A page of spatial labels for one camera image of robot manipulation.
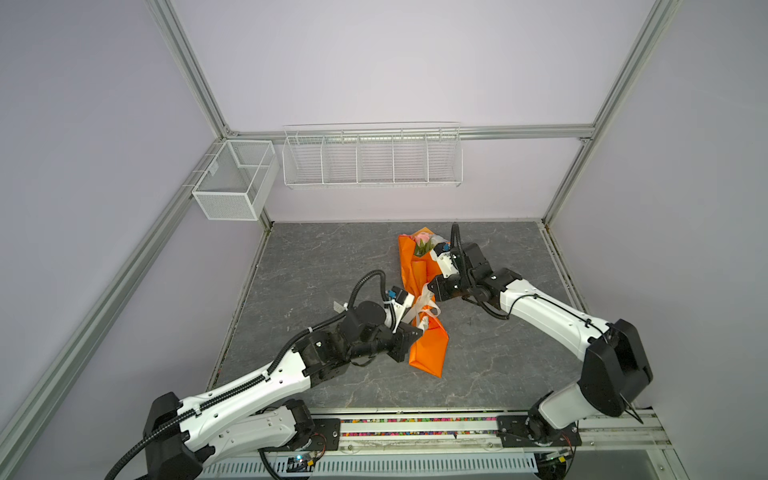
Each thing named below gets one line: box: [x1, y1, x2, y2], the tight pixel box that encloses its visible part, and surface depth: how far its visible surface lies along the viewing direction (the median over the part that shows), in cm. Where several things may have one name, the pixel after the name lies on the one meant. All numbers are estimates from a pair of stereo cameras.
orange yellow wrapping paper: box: [398, 233, 449, 378], surface depth 89 cm
